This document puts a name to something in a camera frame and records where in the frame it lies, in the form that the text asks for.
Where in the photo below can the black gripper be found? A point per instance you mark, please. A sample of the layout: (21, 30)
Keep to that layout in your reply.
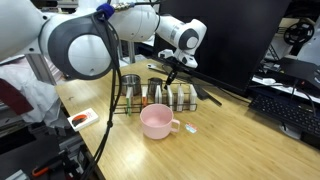
(174, 72)

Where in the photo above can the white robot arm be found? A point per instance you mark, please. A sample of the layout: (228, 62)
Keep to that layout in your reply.
(86, 53)

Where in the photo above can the white book orange print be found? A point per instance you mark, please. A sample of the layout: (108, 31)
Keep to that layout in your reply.
(144, 96)

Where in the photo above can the white book green print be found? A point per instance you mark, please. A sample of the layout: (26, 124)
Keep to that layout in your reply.
(129, 98)

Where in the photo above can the white abc book red circle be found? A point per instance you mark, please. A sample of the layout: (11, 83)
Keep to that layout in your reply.
(82, 119)

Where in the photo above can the round silver tin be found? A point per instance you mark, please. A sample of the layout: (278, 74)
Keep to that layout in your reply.
(130, 84)

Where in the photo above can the pink plastic cup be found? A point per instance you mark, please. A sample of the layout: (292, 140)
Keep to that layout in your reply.
(156, 121)

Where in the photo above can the black monitor stand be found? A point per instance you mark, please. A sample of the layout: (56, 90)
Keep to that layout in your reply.
(210, 97)

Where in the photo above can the small shiny candy wrapper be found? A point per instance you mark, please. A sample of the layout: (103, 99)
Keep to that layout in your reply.
(191, 128)

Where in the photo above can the black computer monitor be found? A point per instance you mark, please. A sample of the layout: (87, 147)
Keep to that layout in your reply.
(226, 40)

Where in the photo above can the black keyboard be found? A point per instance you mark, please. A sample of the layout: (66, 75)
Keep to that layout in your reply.
(286, 111)

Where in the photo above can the white round base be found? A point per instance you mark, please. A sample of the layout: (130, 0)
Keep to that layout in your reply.
(290, 132)

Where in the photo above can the white plastic sheet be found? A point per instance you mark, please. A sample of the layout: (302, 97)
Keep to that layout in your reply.
(36, 96)

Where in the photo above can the black filament spool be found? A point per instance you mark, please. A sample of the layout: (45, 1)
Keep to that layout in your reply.
(299, 32)

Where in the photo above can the dark red cloth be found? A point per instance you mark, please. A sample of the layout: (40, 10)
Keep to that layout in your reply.
(13, 96)

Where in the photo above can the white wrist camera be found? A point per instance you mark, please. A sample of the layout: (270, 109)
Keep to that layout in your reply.
(165, 53)

